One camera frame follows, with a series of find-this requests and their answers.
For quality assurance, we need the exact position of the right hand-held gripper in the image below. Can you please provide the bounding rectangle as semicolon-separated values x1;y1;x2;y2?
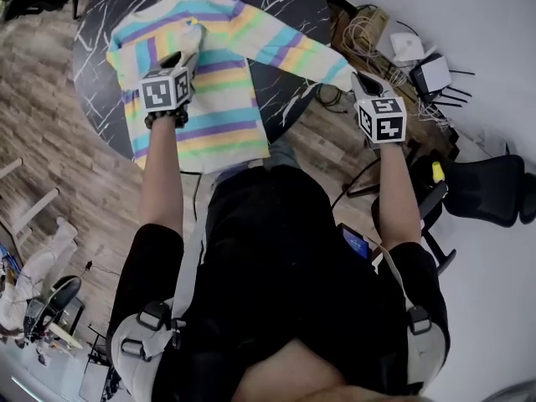
349;70;408;146

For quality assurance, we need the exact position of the dark beaded bracelet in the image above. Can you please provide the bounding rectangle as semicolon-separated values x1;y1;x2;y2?
143;103;190;130

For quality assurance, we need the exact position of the grey left shoulder strap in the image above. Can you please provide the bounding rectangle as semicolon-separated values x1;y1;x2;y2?
109;207;207;401

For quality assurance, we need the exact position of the grey right shoulder strap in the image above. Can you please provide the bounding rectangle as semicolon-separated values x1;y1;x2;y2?
369;240;446;387

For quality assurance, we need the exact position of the person's left forearm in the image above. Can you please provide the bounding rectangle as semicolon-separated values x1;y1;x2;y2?
139;115;189;239

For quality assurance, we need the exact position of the pastel striped long-sleeved top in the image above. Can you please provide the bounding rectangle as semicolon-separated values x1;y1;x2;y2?
106;0;357;173

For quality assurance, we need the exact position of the white router with antennas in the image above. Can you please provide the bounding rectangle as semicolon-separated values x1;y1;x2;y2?
409;53;477;109

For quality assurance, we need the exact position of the black cable on floor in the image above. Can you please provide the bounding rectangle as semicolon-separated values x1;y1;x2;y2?
330;157;383;209

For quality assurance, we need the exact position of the white wooden chair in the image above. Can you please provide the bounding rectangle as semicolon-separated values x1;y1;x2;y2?
0;157;80;276

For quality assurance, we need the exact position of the coiled beige cable bundle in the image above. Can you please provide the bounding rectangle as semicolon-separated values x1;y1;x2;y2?
341;13;383;63

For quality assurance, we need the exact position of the black office chair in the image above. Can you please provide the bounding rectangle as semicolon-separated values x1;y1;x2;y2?
371;148;536;276

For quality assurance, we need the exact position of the black stool with metal frame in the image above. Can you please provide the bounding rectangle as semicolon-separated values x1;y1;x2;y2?
23;274;86;343

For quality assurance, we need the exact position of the person's black shirt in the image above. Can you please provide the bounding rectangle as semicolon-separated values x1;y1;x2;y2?
106;164;451;402

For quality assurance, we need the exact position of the white power adapter box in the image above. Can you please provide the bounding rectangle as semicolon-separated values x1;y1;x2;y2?
389;31;426;63

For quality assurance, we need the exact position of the grey shoulder strap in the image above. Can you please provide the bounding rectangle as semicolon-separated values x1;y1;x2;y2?
109;207;207;401
369;240;446;387

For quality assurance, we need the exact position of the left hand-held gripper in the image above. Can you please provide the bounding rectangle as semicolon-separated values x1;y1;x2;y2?
138;24;208;113

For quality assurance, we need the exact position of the small blue screen device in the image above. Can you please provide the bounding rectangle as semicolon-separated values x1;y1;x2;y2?
337;222;373;262

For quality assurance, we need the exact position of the person's right forearm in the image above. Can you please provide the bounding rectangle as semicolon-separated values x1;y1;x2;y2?
375;142;423;254

